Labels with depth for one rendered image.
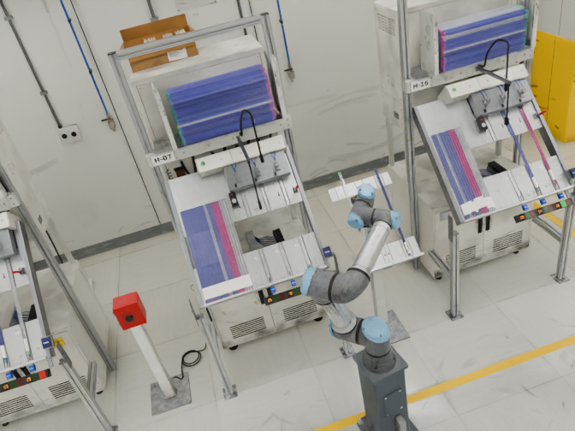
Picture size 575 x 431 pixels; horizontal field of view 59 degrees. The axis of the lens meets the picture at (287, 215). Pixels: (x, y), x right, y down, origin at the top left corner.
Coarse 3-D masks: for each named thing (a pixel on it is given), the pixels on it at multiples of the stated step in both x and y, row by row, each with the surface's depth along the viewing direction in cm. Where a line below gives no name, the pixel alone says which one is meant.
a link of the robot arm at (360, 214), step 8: (360, 200) 217; (352, 208) 218; (360, 208) 215; (368, 208) 214; (352, 216) 214; (360, 216) 214; (368, 216) 212; (352, 224) 216; (360, 224) 213; (368, 224) 215
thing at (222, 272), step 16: (208, 208) 269; (224, 208) 269; (192, 224) 266; (208, 224) 267; (224, 224) 267; (192, 240) 264; (208, 240) 265; (224, 240) 265; (208, 256) 263; (224, 256) 263; (240, 256) 263; (208, 272) 260; (224, 272) 261; (240, 272) 261; (208, 288) 258; (224, 288) 259; (240, 288) 259
